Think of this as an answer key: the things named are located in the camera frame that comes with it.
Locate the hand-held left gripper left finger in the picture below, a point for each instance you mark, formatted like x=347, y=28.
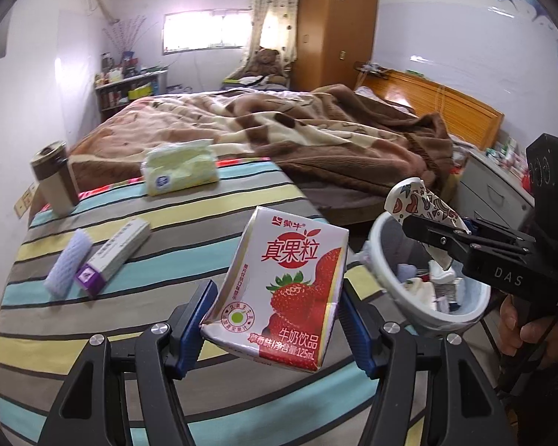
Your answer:
x=195, y=330

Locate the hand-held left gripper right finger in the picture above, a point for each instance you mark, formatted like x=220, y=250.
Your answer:
x=359, y=334

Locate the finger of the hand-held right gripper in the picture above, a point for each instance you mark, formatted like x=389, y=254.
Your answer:
x=441, y=239
x=497, y=230

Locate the patterned crushed paper cup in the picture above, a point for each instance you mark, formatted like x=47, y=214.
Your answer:
x=414, y=199

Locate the white trash bin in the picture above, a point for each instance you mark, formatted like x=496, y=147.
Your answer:
x=400, y=297

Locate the strawberry milk carton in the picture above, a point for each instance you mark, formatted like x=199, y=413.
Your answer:
x=283, y=288

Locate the person's right hand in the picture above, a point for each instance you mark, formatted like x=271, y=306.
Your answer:
x=509, y=325

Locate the grey nightstand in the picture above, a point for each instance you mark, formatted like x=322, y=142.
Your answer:
x=488, y=190

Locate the cluster of small bottles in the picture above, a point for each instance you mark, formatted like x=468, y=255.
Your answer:
x=509, y=155

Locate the striped bed sheet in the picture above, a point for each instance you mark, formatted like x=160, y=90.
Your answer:
x=167, y=251

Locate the purple and white medicine box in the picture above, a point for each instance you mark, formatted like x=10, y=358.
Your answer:
x=116, y=251

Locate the wooden headboard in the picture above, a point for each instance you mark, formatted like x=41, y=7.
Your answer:
x=446, y=102

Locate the white foam fruit net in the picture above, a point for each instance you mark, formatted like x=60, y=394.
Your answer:
x=69, y=260

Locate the yellow-green tissue pack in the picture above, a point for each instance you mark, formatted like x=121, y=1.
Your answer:
x=181, y=167

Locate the brown patterned blanket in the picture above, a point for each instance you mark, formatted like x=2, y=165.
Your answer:
x=283, y=134

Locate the brown and beige tumbler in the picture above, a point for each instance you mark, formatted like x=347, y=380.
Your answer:
x=56, y=181

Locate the wooden wardrobe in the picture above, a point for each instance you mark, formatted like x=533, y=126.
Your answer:
x=339, y=28

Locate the cluttered shelf unit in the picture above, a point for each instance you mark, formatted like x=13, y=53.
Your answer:
x=130, y=93

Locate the brown teddy bear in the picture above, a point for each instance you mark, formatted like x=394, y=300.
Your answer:
x=265, y=62

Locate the patterned curtain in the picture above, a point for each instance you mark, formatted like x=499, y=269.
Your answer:
x=274, y=18

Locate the window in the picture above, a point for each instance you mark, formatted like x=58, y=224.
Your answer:
x=204, y=30

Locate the wall socket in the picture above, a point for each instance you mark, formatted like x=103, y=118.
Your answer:
x=25, y=200

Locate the blue wall sticker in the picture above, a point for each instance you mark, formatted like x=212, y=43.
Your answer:
x=539, y=9

